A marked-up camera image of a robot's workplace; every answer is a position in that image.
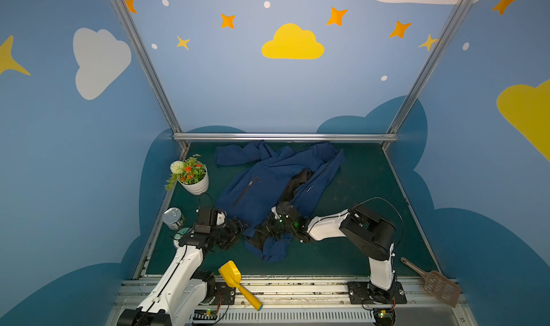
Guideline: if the navy blue zip jacket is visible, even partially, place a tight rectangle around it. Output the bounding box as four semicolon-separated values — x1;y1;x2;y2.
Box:
216;141;345;262

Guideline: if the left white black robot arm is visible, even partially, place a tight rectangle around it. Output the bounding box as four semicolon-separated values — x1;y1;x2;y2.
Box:
116;217;248;325

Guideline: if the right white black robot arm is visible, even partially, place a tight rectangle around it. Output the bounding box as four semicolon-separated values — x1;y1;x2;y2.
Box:
246;199;396;293

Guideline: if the yellow toy shovel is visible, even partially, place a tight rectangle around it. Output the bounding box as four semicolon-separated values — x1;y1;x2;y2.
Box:
219;260;263;311

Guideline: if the yellow green lidded jar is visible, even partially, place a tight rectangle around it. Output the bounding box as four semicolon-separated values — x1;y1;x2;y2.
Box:
171;227;192;249

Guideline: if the silver tin can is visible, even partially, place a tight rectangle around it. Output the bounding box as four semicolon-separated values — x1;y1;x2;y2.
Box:
163;207;185;231

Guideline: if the potted flower plant white pot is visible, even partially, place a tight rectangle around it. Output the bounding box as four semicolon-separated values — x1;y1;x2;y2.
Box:
165;154;209;196

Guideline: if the left circuit board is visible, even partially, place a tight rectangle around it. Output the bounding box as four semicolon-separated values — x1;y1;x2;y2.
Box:
190;309;219;325

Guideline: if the circuit board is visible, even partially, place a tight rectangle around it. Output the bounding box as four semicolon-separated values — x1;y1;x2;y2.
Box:
372;309;396;326
190;309;219;325

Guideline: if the right circuit board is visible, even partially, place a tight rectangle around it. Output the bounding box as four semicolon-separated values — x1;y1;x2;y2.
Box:
372;309;396;326

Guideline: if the brown slotted spatula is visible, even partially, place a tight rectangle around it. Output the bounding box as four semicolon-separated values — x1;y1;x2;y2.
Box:
400;257;462;307

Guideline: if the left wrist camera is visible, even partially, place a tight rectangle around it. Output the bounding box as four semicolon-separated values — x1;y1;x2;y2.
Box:
194;208;226;234

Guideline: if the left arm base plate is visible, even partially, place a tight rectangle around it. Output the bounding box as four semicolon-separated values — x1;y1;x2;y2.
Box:
201;282;236;306

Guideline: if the front aluminium rail base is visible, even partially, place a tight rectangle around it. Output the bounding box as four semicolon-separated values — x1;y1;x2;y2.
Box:
105;275;478;326

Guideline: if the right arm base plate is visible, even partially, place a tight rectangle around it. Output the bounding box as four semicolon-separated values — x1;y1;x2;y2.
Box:
347;281;408;305

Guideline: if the aluminium frame left post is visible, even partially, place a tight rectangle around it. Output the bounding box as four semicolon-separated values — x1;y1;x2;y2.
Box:
110;0;189;153

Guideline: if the aluminium frame post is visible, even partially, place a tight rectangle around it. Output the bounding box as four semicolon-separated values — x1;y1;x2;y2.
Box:
110;0;189;153
382;0;474;151

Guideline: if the aluminium frame right post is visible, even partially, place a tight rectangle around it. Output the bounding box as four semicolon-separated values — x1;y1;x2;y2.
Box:
382;0;474;151

